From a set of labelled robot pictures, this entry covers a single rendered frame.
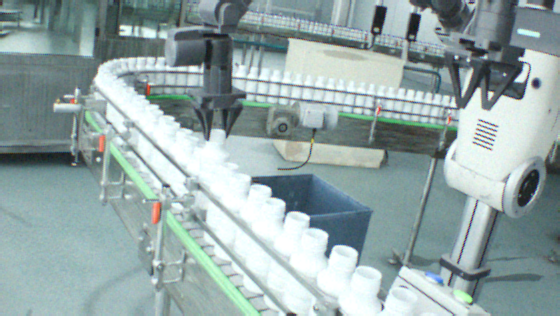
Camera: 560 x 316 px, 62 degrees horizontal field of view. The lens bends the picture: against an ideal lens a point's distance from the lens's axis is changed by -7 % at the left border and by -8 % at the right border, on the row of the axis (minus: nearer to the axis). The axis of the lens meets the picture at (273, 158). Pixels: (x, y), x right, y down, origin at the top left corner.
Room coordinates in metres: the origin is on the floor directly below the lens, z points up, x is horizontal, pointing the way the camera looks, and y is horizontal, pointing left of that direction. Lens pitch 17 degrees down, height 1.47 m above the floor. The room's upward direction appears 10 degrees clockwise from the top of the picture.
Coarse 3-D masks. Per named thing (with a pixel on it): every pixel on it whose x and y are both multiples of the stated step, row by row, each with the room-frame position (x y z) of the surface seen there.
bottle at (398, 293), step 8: (392, 288) 0.56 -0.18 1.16; (400, 288) 0.56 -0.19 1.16; (392, 296) 0.54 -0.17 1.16; (400, 296) 0.56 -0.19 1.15; (408, 296) 0.56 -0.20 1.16; (416, 296) 0.55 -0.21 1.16; (392, 304) 0.54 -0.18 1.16; (400, 304) 0.53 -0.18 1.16; (408, 304) 0.53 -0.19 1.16; (416, 304) 0.54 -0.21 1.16; (384, 312) 0.54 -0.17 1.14; (392, 312) 0.53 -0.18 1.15; (400, 312) 0.53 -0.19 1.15; (408, 312) 0.53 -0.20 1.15
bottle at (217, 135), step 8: (216, 136) 0.96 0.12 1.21; (224, 136) 0.98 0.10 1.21; (208, 144) 0.97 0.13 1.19; (216, 144) 0.96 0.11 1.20; (224, 144) 0.98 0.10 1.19; (200, 152) 0.98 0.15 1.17; (208, 152) 0.96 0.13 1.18; (216, 152) 0.96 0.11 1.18; (224, 152) 0.97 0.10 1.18; (200, 160) 0.97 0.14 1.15; (208, 160) 0.95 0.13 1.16; (216, 160) 0.95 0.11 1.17; (224, 160) 0.96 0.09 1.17; (200, 168) 0.97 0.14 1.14; (208, 168) 0.95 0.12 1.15; (216, 168) 0.95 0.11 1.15; (200, 176) 0.97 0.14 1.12; (208, 176) 0.95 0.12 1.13; (216, 176) 0.96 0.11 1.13; (208, 184) 0.96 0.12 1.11; (200, 192) 0.97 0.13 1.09; (200, 200) 0.97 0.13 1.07; (208, 200) 0.96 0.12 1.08
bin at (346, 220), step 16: (256, 176) 1.53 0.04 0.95; (272, 176) 1.56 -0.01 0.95; (288, 176) 1.60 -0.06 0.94; (304, 176) 1.64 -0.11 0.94; (272, 192) 1.57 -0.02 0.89; (288, 192) 1.61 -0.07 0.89; (304, 192) 1.64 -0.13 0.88; (320, 192) 1.61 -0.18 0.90; (336, 192) 1.54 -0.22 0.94; (288, 208) 1.61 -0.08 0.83; (304, 208) 1.65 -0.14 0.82; (320, 208) 1.59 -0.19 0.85; (336, 208) 1.53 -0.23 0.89; (352, 208) 1.47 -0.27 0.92; (368, 208) 1.42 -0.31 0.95; (320, 224) 1.30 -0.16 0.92; (336, 224) 1.33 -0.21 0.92; (352, 224) 1.37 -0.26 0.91; (368, 224) 1.41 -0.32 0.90; (336, 240) 1.34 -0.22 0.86; (352, 240) 1.38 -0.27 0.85
